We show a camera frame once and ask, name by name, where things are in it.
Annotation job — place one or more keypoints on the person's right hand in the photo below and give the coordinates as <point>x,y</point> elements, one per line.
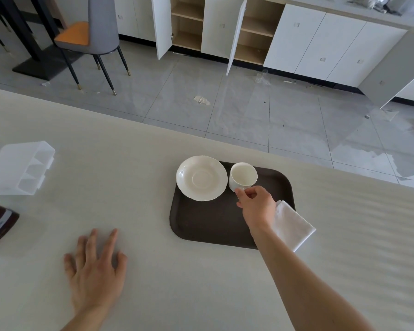
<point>260,210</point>

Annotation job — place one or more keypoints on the person's left hand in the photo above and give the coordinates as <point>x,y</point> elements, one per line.
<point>93,282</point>

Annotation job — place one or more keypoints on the person's left thumb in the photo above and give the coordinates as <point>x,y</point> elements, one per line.
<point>121,263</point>

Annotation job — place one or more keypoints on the person's right thumb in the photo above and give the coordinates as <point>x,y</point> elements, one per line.
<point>242,203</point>

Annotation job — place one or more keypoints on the person's left middle finger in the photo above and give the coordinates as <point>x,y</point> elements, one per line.
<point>92,244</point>

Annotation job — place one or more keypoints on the person's left little finger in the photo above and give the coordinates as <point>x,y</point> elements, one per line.
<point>70,267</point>

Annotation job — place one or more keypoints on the white ceramic cup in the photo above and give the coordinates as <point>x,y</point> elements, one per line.
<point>241,177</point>

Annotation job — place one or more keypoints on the person's right forearm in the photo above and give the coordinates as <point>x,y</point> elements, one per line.
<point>296,289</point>

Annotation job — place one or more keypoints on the person's left forearm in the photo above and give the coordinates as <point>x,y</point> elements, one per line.
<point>82,324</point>

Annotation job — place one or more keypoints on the dark brown serving tray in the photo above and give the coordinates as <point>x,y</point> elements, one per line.
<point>210,220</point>

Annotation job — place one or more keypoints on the white scalloped saucer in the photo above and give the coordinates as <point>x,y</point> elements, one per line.
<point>200,179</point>

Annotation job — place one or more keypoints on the white folded napkin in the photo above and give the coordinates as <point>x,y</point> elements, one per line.
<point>293,227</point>

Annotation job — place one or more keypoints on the dark brown packet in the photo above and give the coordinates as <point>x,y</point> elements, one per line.
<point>0,224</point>

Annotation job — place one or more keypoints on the crumpled paper scrap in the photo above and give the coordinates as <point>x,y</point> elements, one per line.
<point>202,100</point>

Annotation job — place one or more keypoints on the translucent plastic cutlery organizer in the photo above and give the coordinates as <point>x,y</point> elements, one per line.
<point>10,168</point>

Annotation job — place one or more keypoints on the clear plastic film scrap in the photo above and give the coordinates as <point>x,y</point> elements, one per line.
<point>263,78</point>

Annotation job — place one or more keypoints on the white cabinet with wooden shelves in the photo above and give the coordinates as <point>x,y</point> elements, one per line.
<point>307,41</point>

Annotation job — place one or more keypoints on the grey cabinet door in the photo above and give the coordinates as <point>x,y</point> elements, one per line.
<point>390,68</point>

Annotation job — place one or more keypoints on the grey chair with orange seat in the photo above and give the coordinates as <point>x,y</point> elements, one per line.
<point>86,34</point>

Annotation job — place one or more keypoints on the clutter on cabinet counter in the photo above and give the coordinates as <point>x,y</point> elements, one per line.
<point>376,3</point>

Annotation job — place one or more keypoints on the black pedestal table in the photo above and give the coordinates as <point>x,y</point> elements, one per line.
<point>38,61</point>

